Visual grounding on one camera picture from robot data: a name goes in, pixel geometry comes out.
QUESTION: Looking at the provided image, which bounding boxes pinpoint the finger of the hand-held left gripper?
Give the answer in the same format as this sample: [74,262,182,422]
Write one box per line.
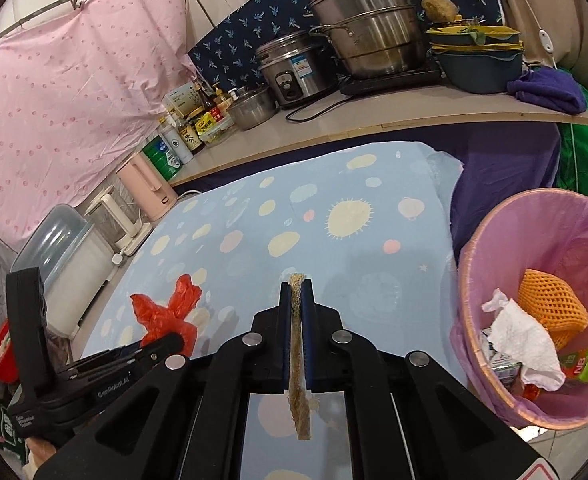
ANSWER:
[69,331,185,376]

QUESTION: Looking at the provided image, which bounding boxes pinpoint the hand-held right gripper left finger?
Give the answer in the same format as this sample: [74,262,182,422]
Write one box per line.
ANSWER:
[34,280,295,480]

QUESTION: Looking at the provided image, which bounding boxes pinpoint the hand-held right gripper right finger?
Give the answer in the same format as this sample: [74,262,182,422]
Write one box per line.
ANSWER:
[300,280,545,480]

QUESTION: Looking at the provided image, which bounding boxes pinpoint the red plastic bag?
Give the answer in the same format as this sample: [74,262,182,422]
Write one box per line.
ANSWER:
[130,274,203,356]

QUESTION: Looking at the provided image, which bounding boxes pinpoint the brown scouring pad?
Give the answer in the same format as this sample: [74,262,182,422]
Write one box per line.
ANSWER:
[285,272,315,442]

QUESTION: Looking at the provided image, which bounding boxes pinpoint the white paper towel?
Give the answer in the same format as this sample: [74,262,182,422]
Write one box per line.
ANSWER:
[481,287,566,393]

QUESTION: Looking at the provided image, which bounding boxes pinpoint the pink-lined waste bin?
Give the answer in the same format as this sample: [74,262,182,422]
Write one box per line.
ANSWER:
[449,187,588,431]

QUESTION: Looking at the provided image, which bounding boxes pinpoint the orange foam fruit net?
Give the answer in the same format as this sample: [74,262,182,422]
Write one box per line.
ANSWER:
[518,269,588,351]

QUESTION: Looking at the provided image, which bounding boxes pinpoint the green tea carton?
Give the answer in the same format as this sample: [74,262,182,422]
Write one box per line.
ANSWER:
[558,345,588,383]

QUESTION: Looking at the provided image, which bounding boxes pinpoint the person's left hand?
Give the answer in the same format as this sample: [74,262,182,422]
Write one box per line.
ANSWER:
[26,437,57,466]

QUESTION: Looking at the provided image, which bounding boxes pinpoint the white dish rack blue lid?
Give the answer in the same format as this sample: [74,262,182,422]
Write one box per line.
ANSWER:
[10,204,117,338]

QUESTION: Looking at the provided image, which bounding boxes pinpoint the blue printed tablecloth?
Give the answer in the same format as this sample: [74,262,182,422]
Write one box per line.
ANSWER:
[81,141,465,480]

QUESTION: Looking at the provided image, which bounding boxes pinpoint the pink electric kettle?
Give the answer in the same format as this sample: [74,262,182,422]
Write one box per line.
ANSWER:
[115,152,179,221]

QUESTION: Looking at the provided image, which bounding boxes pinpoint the green can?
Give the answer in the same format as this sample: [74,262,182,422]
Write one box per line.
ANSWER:
[141,140,181,178]

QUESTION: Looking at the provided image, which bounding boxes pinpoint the small printed carton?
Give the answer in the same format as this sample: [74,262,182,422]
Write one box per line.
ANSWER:
[480,327,522,391]

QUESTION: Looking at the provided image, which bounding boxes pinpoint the white bottle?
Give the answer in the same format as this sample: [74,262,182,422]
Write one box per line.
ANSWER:
[160,117,195,165]

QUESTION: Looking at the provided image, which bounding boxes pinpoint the dark soy sauce bottle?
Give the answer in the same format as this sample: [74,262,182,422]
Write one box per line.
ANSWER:
[178,115,206,156]

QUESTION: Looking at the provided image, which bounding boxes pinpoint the glass food container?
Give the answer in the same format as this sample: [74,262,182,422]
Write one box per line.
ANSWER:
[201,122,237,147]

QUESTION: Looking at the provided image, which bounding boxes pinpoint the pink dotted curtain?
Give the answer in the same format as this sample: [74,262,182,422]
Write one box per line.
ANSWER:
[0,0,197,238]

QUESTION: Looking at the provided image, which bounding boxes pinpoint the yellow packet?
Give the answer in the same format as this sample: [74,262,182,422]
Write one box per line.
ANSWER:
[194,111,225,136]

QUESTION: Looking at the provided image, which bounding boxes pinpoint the small steel pot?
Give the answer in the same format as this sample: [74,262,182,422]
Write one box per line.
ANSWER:
[229,86,279,131]

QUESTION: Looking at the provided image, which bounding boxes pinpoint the pump bottle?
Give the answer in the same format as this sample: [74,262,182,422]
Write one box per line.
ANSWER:
[214,87,235,121]

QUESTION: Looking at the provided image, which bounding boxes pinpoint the white green box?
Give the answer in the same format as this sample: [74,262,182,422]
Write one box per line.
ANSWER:
[165,84,206,117]

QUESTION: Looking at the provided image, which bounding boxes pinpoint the dark glass bottle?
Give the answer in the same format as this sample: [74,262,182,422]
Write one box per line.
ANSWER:
[201,80,220,111]

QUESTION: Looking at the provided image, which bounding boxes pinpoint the purple bedsheet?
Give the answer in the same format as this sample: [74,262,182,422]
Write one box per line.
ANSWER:
[449,122,564,261]

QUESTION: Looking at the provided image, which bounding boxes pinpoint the steel rice cooker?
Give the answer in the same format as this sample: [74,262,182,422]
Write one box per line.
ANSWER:
[255,30,332,110]

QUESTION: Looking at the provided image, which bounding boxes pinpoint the black induction cooker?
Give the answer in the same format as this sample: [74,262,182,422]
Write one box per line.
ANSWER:
[339,64,442,95]

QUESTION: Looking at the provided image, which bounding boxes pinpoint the navy printed cloth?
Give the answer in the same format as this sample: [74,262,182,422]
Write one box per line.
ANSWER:
[186,0,505,91]

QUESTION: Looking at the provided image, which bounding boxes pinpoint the steel steamer pot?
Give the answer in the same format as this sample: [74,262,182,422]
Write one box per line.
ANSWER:
[304,0,427,80]

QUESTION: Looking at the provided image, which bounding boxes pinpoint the stacked teal basins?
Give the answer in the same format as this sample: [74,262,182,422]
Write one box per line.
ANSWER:
[425,22,525,95]

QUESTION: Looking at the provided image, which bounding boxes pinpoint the purple cloth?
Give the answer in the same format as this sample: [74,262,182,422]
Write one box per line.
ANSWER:
[506,66,588,113]

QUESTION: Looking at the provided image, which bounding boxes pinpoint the loofah sponge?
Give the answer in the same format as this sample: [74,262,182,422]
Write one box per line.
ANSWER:
[420,0,460,23]

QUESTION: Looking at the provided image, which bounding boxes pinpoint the beige curtain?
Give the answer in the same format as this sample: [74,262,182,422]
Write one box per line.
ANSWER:
[489,0,588,91]

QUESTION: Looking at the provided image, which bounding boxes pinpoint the glass kettle white handle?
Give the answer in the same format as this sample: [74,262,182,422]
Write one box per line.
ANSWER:
[85,187,152,257]

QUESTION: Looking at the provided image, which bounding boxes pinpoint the black power cable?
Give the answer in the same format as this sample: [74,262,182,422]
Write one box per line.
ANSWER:
[286,92,355,123]

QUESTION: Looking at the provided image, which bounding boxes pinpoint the white cord switch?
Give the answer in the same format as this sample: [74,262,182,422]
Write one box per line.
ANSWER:
[536,30,559,55]

